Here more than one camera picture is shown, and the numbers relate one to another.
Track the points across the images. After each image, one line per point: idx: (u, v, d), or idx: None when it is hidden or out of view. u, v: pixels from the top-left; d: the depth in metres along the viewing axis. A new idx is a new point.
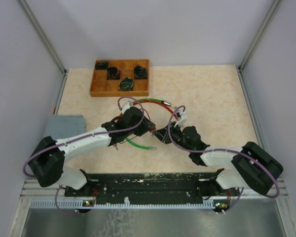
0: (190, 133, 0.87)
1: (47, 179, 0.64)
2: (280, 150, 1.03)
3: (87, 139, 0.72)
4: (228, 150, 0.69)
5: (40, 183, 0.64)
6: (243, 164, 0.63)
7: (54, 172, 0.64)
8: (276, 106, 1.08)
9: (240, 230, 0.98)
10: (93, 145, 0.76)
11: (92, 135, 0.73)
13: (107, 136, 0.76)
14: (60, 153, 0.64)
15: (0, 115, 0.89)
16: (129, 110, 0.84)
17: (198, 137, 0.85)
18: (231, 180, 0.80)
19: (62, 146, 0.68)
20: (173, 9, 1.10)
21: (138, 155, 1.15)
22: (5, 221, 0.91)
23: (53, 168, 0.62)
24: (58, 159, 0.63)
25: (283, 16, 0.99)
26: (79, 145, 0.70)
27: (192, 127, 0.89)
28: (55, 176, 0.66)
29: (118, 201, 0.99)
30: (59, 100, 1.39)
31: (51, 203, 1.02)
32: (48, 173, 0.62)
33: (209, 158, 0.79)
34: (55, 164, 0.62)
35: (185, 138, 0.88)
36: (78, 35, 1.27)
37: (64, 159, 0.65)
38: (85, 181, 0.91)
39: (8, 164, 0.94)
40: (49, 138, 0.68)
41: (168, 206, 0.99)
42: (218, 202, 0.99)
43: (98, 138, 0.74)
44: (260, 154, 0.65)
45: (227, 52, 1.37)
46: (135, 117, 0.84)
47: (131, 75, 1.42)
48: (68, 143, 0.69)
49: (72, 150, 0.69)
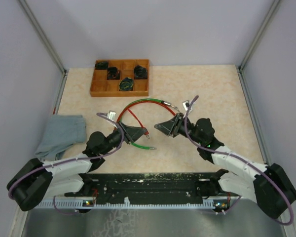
0: (205, 127, 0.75)
1: (29, 201, 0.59)
2: (280, 150, 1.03)
3: (71, 164, 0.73)
4: (249, 165, 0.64)
5: (21, 206, 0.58)
6: (268, 186, 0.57)
7: (39, 192, 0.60)
8: (276, 106, 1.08)
9: (240, 230, 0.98)
10: (75, 170, 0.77)
11: (75, 160, 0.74)
13: (89, 162, 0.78)
14: (48, 174, 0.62)
15: (0, 115, 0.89)
16: (90, 140, 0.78)
17: (212, 132, 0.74)
18: (236, 188, 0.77)
19: (49, 169, 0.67)
20: (173, 9, 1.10)
21: (138, 155, 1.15)
22: (4, 221, 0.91)
23: (39, 187, 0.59)
24: (47, 179, 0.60)
25: (284, 16, 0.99)
26: (65, 167, 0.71)
27: (206, 118, 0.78)
28: (38, 198, 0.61)
29: (119, 201, 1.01)
30: (59, 100, 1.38)
31: (49, 203, 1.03)
32: (33, 194, 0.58)
33: (220, 158, 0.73)
34: (42, 183, 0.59)
35: (198, 132, 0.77)
36: (78, 35, 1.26)
37: (51, 179, 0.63)
38: (82, 182, 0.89)
39: (8, 164, 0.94)
40: (35, 160, 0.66)
41: (168, 206, 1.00)
42: (218, 202, 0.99)
43: (81, 163, 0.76)
44: (282, 180, 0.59)
45: (227, 52, 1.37)
46: (98, 147, 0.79)
47: (131, 75, 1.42)
48: (55, 165, 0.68)
49: (58, 173, 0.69)
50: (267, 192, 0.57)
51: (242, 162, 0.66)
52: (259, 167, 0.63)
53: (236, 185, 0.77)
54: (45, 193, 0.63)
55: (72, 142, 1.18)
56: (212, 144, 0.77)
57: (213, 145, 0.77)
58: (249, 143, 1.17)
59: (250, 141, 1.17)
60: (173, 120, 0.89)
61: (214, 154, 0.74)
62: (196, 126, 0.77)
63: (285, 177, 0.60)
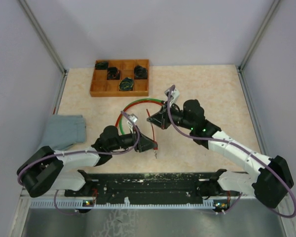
0: (193, 107, 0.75)
1: (39, 188, 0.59)
2: (279, 150, 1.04)
3: (81, 155, 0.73)
4: (252, 156, 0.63)
5: (31, 192, 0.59)
6: (272, 180, 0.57)
7: (49, 180, 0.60)
8: (276, 106, 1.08)
9: (240, 229, 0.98)
10: (83, 163, 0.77)
11: (84, 151, 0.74)
13: (97, 155, 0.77)
14: (58, 161, 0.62)
15: (0, 114, 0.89)
16: (104, 133, 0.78)
17: (202, 111, 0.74)
18: (234, 185, 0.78)
19: (60, 157, 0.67)
20: (174, 9, 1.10)
21: (138, 155, 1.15)
22: (4, 221, 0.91)
23: (50, 175, 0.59)
24: (57, 167, 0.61)
25: (284, 16, 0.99)
26: (75, 158, 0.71)
27: (194, 100, 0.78)
28: (48, 185, 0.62)
29: (118, 201, 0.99)
30: (59, 100, 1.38)
31: (50, 203, 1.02)
32: (44, 181, 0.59)
33: (218, 146, 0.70)
34: (53, 172, 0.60)
35: (187, 114, 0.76)
36: (78, 35, 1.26)
37: (62, 168, 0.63)
38: (83, 181, 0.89)
39: (8, 164, 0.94)
40: (47, 148, 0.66)
41: (168, 206, 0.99)
42: (218, 202, 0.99)
43: (90, 155, 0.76)
44: (284, 173, 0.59)
45: (227, 52, 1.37)
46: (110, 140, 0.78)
47: (131, 75, 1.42)
48: (66, 154, 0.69)
49: (68, 162, 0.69)
50: (270, 186, 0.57)
51: (245, 153, 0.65)
52: (263, 160, 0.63)
53: (233, 180, 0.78)
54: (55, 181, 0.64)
55: (72, 141, 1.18)
56: (206, 127, 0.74)
57: (208, 129, 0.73)
58: (249, 143, 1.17)
59: (250, 141, 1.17)
60: (162, 112, 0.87)
61: (211, 141, 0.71)
62: (184, 109, 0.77)
63: (287, 170, 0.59)
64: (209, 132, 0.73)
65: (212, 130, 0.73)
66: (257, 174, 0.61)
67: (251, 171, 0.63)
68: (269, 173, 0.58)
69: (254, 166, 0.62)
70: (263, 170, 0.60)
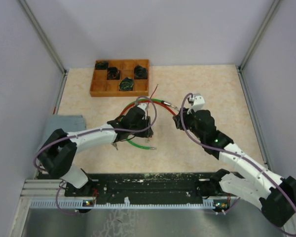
0: (203, 116, 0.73)
1: (56, 171, 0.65)
2: (280, 150, 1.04)
3: (94, 134, 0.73)
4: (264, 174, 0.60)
5: (51, 174, 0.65)
6: (281, 200, 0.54)
7: (64, 163, 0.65)
8: (276, 106, 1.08)
9: (240, 229, 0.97)
10: (101, 140, 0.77)
11: (99, 130, 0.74)
13: (113, 132, 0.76)
14: (72, 144, 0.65)
15: (0, 114, 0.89)
16: (133, 108, 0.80)
17: (212, 121, 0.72)
18: (238, 191, 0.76)
19: (73, 139, 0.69)
20: (174, 9, 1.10)
21: (138, 155, 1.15)
22: (3, 221, 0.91)
23: (63, 158, 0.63)
24: (69, 150, 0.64)
25: (284, 16, 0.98)
26: (89, 138, 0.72)
27: (205, 109, 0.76)
28: (65, 167, 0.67)
29: (118, 201, 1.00)
30: (59, 100, 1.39)
31: (51, 203, 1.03)
32: (58, 165, 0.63)
33: (229, 159, 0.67)
34: (65, 155, 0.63)
35: (197, 122, 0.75)
36: (78, 35, 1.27)
37: (75, 150, 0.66)
38: (86, 179, 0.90)
39: (8, 164, 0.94)
40: (60, 131, 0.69)
41: (168, 206, 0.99)
42: (218, 202, 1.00)
43: (105, 134, 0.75)
44: (295, 194, 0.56)
45: (227, 52, 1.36)
46: (138, 117, 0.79)
47: (131, 75, 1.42)
48: (79, 136, 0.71)
49: (82, 143, 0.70)
50: (279, 207, 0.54)
51: (257, 170, 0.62)
52: (275, 179, 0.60)
53: (238, 188, 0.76)
54: (71, 162, 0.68)
55: None
56: (217, 137, 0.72)
57: (220, 140, 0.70)
58: (249, 143, 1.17)
59: (250, 141, 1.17)
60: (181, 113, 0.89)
61: (222, 154, 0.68)
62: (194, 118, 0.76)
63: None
64: (222, 142, 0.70)
65: (224, 140, 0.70)
66: (268, 193, 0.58)
67: (262, 190, 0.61)
68: (280, 193, 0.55)
69: (265, 185, 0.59)
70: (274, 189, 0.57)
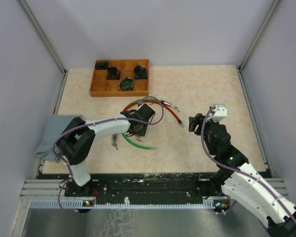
0: (219, 132, 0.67)
1: (77, 156, 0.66)
2: (280, 150, 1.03)
3: (110, 123, 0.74)
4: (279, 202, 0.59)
5: (71, 160, 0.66)
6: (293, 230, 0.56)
7: (83, 148, 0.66)
8: (276, 106, 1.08)
9: (240, 229, 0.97)
10: (115, 130, 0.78)
11: (114, 119, 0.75)
13: (127, 122, 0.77)
14: (91, 131, 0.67)
15: (0, 114, 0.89)
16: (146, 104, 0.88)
17: (229, 138, 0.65)
18: (241, 201, 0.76)
19: (92, 127, 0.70)
20: (174, 9, 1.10)
21: (138, 155, 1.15)
22: (3, 221, 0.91)
23: (84, 143, 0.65)
24: (90, 136, 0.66)
25: (284, 15, 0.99)
26: (105, 126, 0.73)
27: (221, 125, 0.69)
28: (84, 154, 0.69)
29: (119, 201, 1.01)
30: (59, 100, 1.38)
31: (51, 203, 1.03)
32: (79, 150, 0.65)
33: (243, 180, 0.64)
34: (86, 140, 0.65)
35: (211, 138, 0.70)
36: (78, 35, 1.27)
37: (93, 137, 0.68)
38: (89, 178, 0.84)
39: (8, 164, 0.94)
40: (78, 120, 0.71)
41: (168, 206, 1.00)
42: (218, 202, 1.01)
43: (120, 123, 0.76)
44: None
45: (227, 52, 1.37)
46: (150, 112, 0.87)
47: (131, 76, 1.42)
48: (96, 124, 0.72)
49: (99, 131, 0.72)
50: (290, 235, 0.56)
51: (272, 197, 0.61)
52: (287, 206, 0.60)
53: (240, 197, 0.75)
54: (89, 149, 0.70)
55: None
56: (232, 154, 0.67)
57: (235, 157, 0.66)
58: (249, 143, 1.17)
59: (250, 141, 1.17)
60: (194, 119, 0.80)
61: (237, 174, 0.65)
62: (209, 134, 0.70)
63: None
64: (237, 161, 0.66)
65: (239, 157, 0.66)
66: (281, 221, 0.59)
67: (274, 215, 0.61)
68: (293, 224, 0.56)
69: (278, 213, 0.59)
70: (288, 219, 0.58)
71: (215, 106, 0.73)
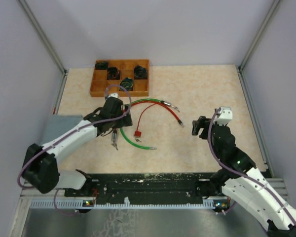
0: (223, 134, 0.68)
1: (45, 183, 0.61)
2: (279, 149, 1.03)
3: (72, 137, 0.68)
4: (285, 210, 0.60)
5: (40, 189, 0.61)
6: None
7: (49, 174, 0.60)
8: (275, 105, 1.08)
9: (240, 229, 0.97)
10: (81, 140, 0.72)
11: (77, 130, 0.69)
13: (93, 127, 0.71)
14: (51, 156, 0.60)
15: (0, 114, 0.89)
16: (110, 98, 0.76)
17: (233, 138, 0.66)
18: (242, 202, 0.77)
19: (51, 150, 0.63)
20: (174, 9, 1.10)
21: (138, 155, 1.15)
22: (3, 221, 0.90)
23: (47, 171, 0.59)
24: (50, 162, 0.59)
25: (284, 15, 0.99)
26: (67, 142, 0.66)
27: (225, 127, 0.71)
28: (53, 178, 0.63)
29: (119, 201, 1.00)
30: (59, 100, 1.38)
31: (51, 204, 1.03)
32: (45, 177, 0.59)
33: (250, 186, 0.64)
34: (48, 167, 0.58)
35: (215, 140, 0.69)
36: (78, 35, 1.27)
37: (55, 160, 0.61)
38: (84, 178, 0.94)
39: (8, 164, 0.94)
40: (34, 145, 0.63)
41: (168, 206, 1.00)
42: (218, 202, 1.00)
43: (84, 132, 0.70)
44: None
45: (227, 52, 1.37)
46: (118, 104, 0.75)
47: (131, 75, 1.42)
48: (55, 144, 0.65)
49: (61, 151, 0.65)
50: None
51: (278, 204, 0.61)
52: (292, 213, 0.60)
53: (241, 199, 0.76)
54: (56, 172, 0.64)
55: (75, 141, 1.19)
56: (239, 158, 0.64)
57: (241, 160, 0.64)
58: (249, 143, 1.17)
59: (250, 141, 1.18)
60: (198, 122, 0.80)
61: (244, 179, 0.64)
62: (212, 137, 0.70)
63: None
64: (242, 165, 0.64)
65: (245, 161, 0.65)
66: (284, 228, 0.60)
67: (277, 221, 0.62)
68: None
69: (282, 220, 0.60)
70: (292, 227, 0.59)
71: (220, 109, 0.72)
